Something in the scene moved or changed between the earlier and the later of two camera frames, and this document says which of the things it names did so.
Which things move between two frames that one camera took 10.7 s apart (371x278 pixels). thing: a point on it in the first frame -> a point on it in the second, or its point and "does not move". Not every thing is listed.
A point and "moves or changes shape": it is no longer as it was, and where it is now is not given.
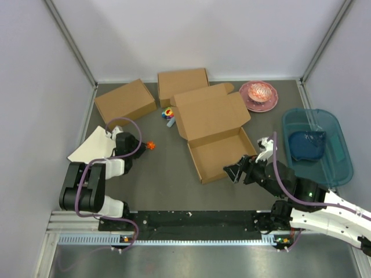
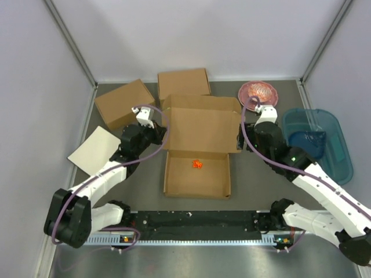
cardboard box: (208, 119) moves or changes shape
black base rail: (187, 221) does not move
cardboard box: (128, 101) does not move
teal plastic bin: (334, 167) does not move
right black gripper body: (255, 172) -> (250, 131)
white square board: (97, 146) does not move
